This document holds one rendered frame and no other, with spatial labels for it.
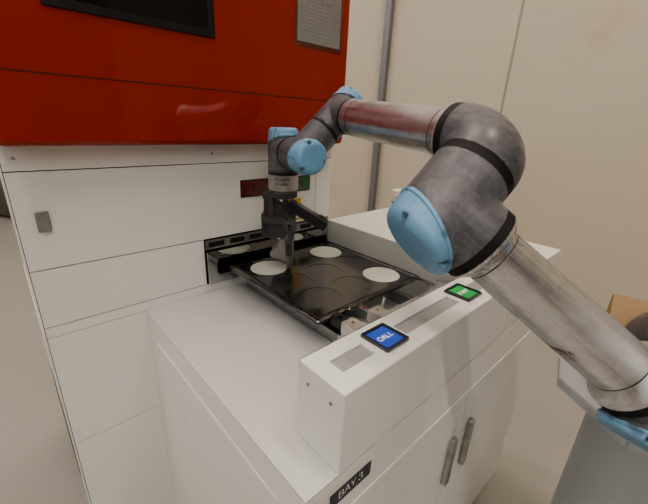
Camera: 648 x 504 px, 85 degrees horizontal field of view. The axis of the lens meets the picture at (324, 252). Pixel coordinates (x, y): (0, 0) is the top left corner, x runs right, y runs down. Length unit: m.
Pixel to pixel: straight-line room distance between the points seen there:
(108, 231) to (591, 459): 1.12
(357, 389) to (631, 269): 2.31
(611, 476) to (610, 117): 1.93
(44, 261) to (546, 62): 2.46
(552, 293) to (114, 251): 0.84
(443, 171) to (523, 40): 2.14
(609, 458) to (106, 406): 1.12
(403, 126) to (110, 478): 1.14
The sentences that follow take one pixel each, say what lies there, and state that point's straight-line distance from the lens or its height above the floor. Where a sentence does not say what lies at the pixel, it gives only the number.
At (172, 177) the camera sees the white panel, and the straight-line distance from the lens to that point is 0.92.
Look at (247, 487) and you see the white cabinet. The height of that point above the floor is 0.70.
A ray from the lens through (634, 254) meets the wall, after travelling 2.64.
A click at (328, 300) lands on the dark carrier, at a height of 0.90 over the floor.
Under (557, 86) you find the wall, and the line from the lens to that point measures 2.54.
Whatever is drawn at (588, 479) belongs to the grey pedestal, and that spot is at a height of 0.62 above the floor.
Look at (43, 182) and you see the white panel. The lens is 0.87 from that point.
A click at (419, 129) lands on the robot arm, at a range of 0.62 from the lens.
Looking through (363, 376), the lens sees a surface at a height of 0.96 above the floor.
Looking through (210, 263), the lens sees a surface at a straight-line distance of 1.00.
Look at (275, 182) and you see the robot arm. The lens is 0.88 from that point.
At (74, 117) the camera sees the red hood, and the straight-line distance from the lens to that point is 0.82.
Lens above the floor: 1.28
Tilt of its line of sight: 20 degrees down
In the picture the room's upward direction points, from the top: 3 degrees clockwise
